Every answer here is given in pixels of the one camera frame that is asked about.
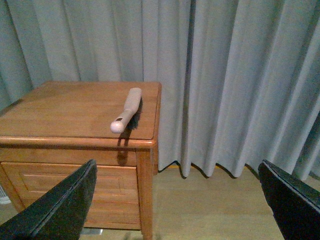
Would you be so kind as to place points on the white floor heater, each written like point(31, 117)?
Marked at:
point(4, 198)

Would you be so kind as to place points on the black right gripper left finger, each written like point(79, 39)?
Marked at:
point(60, 214)

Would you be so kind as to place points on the grey curtain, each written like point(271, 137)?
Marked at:
point(240, 78)

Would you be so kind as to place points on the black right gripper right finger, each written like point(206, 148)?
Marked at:
point(295, 205)

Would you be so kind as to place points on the beige hand brush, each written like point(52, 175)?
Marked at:
point(130, 116)

